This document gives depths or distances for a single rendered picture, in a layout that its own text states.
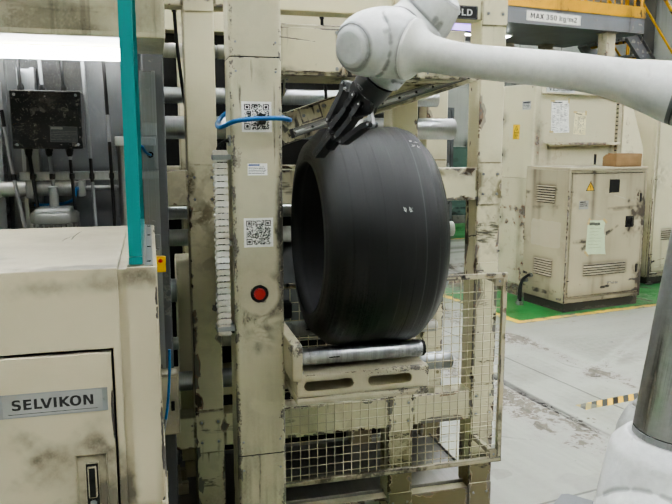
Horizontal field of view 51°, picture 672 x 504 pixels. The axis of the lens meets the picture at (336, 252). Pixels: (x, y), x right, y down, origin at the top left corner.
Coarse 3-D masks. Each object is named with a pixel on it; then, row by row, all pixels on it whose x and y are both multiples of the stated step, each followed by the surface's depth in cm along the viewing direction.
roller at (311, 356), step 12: (312, 348) 180; (324, 348) 181; (336, 348) 181; (348, 348) 182; (360, 348) 183; (372, 348) 183; (384, 348) 184; (396, 348) 185; (408, 348) 186; (420, 348) 186; (312, 360) 179; (324, 360) 180; (336, 360) 181; (348, 360) 182; (360, 360) 183
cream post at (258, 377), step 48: (240, 0) 169; (240, 48) 171; (240, 96) 172; (240, 144) 174; (240, 192) 176; (240, 240) 178; (240, 288) 179; (240, 336) 181; (240, 384) 183; (240, 432) 185; (240, 480) 187
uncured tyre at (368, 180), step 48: (384, 144) 175; (336, 192) 167; (384, 192) 166; (432, 192) 170; (336, 240) 166; (384, 240) 165; (432, 240) 168; (336, 288) 168; (384, 288) 168; (432, 288) 172; (336, 336) 179; (384, 336) 181
